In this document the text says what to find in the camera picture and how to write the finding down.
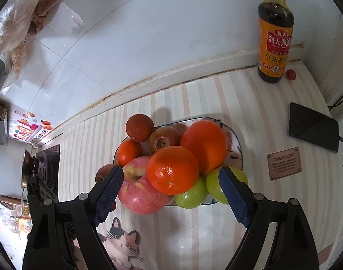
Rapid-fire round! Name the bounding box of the black stove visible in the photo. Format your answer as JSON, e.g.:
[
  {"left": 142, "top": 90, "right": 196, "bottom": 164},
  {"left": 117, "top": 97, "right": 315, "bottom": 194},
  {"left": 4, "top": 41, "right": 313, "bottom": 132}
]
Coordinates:
[{"left": 34, "top": 144, "right": 61, "bottom": 203}]

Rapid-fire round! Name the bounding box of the small tangerine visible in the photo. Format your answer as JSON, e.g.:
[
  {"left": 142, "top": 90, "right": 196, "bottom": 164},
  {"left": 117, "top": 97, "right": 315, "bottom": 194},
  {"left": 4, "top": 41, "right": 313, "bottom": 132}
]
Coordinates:
[{"left": 116, "top": 139, "right": 144, "bottom": 168}]

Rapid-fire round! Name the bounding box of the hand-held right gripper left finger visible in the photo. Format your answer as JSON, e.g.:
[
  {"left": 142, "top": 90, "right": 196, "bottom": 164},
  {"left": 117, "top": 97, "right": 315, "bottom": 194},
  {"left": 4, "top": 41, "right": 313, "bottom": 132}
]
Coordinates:
[{"left": 25, "top": 165, "right": 124, "bottom": 270}]

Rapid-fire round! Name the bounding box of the black phone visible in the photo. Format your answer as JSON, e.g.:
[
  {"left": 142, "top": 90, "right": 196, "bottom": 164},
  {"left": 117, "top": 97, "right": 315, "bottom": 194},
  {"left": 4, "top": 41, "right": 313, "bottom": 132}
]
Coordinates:
[{"left": 287, "top": 102, "right": 341, "bottom": 154}]

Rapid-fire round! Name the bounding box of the pink red apple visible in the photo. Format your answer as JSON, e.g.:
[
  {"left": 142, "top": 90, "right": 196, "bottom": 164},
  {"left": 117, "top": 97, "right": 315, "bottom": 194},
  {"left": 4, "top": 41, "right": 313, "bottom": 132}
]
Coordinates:
[{"left": 117, "top": 156, "right": 172, "bottom": 216}]

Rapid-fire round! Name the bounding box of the brown dried food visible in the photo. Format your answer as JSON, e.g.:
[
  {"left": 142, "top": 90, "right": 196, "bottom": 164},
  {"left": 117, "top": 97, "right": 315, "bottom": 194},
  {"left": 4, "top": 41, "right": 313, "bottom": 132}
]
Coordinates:
[{"left": 8, "top": 0, "right": 63, "bottom": 74}]

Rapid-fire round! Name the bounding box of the green apple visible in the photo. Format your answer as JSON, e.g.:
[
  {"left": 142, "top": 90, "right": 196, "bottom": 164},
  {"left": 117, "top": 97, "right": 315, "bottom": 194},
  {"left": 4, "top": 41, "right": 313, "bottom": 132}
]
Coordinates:
[
  {"left": 206, "top": 166, "right": 248, "bottom": 205},
  {"left": 174, "top": 175, "right": 208, "bottom": 209}
]

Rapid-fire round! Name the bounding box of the dark blood orange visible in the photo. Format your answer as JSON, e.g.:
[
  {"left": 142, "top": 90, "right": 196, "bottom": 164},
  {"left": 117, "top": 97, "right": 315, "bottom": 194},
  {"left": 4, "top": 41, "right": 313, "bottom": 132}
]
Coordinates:
[{"left": 125, "top": 114, "right": 155, "bottom": 143}]

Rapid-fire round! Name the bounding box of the colourful wall sticker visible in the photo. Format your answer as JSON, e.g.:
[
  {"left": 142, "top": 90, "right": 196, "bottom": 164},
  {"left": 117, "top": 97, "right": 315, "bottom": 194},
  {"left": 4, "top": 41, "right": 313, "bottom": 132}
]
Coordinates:
[{"left": 8, "top": 110, "right": 54, "bottom": 144}]

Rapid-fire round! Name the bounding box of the printed oval plate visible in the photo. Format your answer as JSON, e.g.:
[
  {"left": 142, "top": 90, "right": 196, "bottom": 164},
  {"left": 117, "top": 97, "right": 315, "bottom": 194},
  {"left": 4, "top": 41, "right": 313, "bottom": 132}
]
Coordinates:
[{"left": 113, "top": 117, "right": 243, "bottom": 207}]

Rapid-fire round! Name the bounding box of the dark soy sauce bottle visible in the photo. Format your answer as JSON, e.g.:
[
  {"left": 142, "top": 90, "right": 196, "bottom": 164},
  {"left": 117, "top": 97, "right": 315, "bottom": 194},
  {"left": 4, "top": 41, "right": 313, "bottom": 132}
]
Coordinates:
[{"left": 257, "top": 0, "right": 295, "bottom": 84}]

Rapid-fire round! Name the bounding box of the large orange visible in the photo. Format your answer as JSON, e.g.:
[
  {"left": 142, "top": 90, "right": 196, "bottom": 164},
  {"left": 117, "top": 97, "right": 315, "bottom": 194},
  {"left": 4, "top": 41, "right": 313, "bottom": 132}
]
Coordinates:
[{"left": 180, "top": 120, "right": 228, "bottom": 175}]

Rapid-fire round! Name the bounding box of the striped table mat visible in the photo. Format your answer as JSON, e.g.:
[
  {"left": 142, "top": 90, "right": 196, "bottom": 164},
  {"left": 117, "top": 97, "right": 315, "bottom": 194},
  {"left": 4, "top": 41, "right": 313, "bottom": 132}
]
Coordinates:
[{"left": 57, "top": 62, "right": 343, "bottom": 270}]

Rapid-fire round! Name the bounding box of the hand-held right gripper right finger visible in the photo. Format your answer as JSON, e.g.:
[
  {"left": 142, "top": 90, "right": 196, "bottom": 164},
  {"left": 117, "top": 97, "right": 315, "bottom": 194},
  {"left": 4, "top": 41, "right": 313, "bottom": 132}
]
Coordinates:
[{"left": 219, "top": 166, "right": 320, "bottom": 270}]

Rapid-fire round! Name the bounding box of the clear plastic bag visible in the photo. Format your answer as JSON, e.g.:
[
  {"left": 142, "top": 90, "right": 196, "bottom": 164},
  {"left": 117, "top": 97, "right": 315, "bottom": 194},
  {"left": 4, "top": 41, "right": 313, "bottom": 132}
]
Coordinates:
[{"left": 0, "top": 0, "right": 85, "bottom": 102}]

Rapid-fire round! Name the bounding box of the metal wok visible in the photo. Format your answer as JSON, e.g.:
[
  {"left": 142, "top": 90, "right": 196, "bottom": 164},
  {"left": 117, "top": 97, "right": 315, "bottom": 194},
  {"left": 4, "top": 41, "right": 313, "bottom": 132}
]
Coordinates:
[{"left": 21, "top": 149, "right": 40, "bottom": 189}]

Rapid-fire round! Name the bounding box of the dark red apple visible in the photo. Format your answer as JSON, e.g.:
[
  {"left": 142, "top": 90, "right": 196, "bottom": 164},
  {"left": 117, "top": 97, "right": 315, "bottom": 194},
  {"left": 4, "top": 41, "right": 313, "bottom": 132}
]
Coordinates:
[
  {"left": 95, "top": 164, "right": 118, "bottom": 185},
  {"left": 148, "top": 126, "right": 183, "bottom": 155}
]

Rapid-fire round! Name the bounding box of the medium orange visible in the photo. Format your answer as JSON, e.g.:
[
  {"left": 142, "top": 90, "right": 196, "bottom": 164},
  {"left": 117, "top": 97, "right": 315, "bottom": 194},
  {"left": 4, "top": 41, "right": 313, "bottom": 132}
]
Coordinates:
[{"left": 147, "top": 145, "right": 200, "bottom": 195}]

